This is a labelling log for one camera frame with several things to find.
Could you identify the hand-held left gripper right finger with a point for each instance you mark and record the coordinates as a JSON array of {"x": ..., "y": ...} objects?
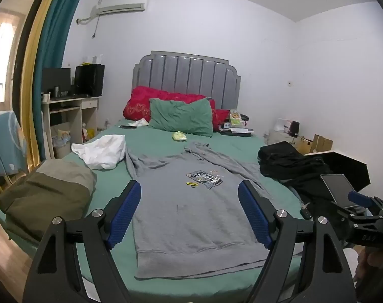
[{"x": 254, "y": 214}]

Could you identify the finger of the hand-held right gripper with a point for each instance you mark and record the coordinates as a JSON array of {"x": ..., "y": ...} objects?
[
  {"x": 360, "y": 198},
  {"x": 346, "y": 212}
]

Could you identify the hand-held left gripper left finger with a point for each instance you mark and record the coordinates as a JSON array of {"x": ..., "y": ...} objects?
[{"x": 123, "y": 214}]

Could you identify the grey printed hoodie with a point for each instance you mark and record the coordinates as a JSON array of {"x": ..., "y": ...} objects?
[{"x": 191, "y": 217}]

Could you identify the pile of black clothes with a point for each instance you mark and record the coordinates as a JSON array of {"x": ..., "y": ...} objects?
[{"x": 286, "y": 161}]

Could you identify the person's right hand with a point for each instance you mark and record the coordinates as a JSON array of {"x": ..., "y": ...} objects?
[{"x": 362, "y": 268}]

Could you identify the silver tablet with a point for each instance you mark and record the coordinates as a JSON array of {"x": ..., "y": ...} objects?
[{"x": 338, "y": 189}]

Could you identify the black umbrella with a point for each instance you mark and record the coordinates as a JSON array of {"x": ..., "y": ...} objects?
[{"x": 343, "y": 164}]

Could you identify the black car key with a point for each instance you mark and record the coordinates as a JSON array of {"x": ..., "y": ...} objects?
[{"x": 305, "y": 212}]

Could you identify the white garment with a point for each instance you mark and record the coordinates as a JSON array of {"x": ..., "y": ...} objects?
[{"x": 103, "y": 151}]

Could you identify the cardboard boxes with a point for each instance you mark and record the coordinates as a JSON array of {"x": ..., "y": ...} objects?
[{"x": 317, "y": 144}]

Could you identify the bed with green sheet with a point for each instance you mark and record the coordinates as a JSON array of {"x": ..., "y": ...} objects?
[{"x": 153, "y": 142}]

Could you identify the olive and grey folded blanket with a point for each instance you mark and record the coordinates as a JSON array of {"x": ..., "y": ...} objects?
[{"x": 43, "y": 192}]

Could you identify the black phone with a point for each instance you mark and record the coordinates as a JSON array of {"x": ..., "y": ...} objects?
[{"x": 128, "y": 127}]

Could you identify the trash bin with bag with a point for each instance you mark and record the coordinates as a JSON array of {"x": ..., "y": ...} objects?
[{"x": 61, "y": 146}]

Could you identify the white crumpled paper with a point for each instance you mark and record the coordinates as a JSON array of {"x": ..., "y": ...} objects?
[{"x": 137, "y": 122}]

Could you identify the green snack bag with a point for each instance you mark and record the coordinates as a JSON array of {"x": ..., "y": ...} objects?
[{"x": 235, "y": 119}]

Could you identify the beige computer desk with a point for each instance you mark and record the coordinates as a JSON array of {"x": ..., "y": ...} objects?
[{"x": 90, "y": 113}]

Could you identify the red patterned pillow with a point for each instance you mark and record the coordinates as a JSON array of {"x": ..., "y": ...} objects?
[{"x": 139, "y": 102}]

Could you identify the green pillow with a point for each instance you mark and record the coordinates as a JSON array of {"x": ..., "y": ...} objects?
[{"x": 182, "y": 116}]

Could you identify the blue patterned cloth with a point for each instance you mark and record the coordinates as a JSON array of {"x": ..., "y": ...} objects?
[{"x": 5, "y": 145}]

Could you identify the black computer tower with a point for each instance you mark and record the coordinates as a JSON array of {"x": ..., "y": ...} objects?
[{"x": 89, "y": 80}]

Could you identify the metal thermos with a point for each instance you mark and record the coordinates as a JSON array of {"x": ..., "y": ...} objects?
[{"x": 57, "y": 92}]

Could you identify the white cup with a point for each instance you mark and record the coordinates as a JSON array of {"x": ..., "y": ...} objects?
[{"x": 46, "y": 97}]

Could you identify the black computer monitor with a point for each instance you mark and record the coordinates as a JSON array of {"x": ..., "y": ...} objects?
[{"x": 55, "y": 80}]

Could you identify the yellow curtain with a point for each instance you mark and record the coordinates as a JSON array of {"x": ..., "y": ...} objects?
[{"x": 30, "y": 85}]

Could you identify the teal curtain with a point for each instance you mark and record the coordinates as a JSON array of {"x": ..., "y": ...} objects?
[{"x": 54, "y": 47}]

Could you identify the air conditioner pipe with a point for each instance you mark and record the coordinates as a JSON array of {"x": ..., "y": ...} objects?
[{"x": 90, "y": 17}]

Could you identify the white air conditioner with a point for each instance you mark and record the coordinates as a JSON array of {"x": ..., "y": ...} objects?
[{"x": 122, "y": 1}]

